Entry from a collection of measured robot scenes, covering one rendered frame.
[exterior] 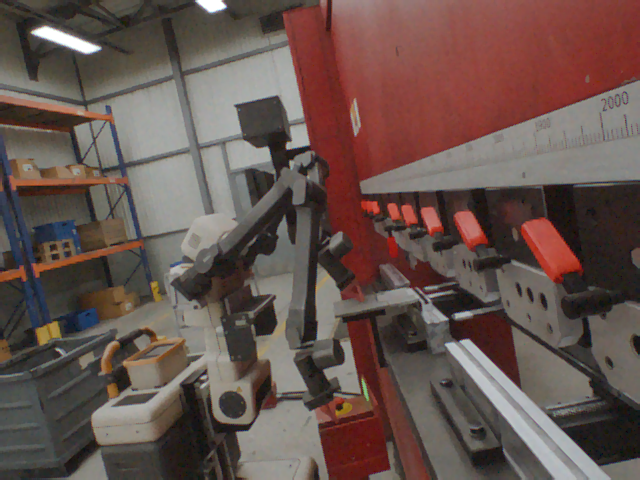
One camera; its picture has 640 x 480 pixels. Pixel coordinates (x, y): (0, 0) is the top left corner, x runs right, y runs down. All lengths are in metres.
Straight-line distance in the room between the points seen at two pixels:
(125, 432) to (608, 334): 1.55
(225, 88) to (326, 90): 7.20
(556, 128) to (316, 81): 2.02
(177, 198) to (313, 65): 7.70
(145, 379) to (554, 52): 1.66
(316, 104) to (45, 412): 2.41
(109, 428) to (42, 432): 1.63
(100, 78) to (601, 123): 10.75
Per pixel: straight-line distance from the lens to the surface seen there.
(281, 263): 9.11
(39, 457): 3.50
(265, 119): 2.53
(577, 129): 0.41
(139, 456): 1.77
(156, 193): 10.11
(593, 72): 0.39
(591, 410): 1.08
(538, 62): 0.45
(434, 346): 1.33
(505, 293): 0.61
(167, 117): 10.00
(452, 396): 1.04
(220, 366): 1.66
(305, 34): 2.46
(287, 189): 1.27
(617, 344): 0.42
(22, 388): 3.35
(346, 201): 2.33
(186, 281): 1.45
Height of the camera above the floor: 1.37
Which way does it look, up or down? 5 degrees down
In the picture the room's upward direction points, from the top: 12 degrees counter-clockwise
